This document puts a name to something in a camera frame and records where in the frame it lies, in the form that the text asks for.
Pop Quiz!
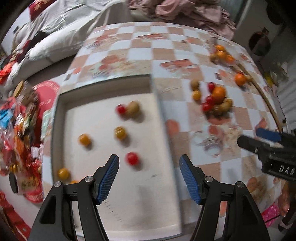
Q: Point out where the orange in bowl left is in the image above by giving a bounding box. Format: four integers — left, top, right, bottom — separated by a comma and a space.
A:
215, 51, 227, 61

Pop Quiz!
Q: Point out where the pile of snack packets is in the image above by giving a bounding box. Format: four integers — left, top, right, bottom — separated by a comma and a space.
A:
1, 80, 44, 203

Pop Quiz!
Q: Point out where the brown longan in cluster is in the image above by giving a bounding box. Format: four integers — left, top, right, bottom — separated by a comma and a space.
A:
220, 99, 232, 113

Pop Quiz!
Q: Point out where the round black red fan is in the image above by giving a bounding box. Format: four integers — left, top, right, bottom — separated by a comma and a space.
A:
248, 27, 271, 57

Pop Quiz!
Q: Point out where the red cherry tomato behind orange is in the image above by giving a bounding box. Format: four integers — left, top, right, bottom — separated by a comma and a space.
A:
208, 82, 216, 93

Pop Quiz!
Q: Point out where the yellow cherry tomato lone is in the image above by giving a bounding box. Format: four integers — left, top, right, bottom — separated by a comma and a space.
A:
78, 133, 92, 147

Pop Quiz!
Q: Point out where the orange near table edge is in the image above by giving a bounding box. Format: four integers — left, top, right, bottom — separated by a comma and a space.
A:
234, 72, 247, 87

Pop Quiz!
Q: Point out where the orange in bowl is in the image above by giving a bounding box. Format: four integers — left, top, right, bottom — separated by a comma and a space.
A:
225, 54, 235, 65
216, 45, 225, 52
215, 51, 227, 61

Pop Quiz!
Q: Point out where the orange in bowl right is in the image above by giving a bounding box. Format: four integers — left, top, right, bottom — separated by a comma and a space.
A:
225, 54, 235, 65

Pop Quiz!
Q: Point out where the yellow cherry tomato cluster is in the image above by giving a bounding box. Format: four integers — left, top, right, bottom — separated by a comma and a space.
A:
114, 126, 127, 141
192, 90, 202, 101

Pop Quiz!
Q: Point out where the long bamboo stick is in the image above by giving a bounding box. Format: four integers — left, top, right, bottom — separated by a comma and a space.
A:
236, 63, 283, 133

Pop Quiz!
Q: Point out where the large orange centre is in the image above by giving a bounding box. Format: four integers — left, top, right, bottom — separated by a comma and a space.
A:
211, 86, 226, 104

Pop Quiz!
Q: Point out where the white shallow box tray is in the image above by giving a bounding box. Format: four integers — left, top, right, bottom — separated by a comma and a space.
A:
51, 75, 182, 240

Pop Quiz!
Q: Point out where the pink crumpled blanket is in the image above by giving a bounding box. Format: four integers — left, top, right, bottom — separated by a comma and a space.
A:
126, 1, 236, 40

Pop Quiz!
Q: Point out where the clear glass fruit bowl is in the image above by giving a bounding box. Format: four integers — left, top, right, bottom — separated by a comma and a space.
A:
208, 37, 239, 67

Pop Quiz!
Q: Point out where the white grey sofa cushion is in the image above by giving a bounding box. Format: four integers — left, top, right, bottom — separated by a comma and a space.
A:
4, 1, 133, 85

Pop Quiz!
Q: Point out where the red cherry tomato middle cluster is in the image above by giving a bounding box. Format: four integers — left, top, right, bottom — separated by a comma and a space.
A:
202, 102, 213, 113

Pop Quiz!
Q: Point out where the brown longan beside bowl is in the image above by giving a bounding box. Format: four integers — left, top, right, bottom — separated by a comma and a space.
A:
209, 53, 217, 63

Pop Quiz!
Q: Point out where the orange in bowl top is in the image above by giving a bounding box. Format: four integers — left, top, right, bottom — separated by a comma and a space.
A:
216, 45, 225, 52

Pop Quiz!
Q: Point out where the orange-brown tomato right of orange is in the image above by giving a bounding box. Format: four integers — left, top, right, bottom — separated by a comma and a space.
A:
225, 98, 233, 106

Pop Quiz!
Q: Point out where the dark olive cherry tomato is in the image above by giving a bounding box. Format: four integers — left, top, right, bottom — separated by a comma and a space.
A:
212, 105, 223, 116

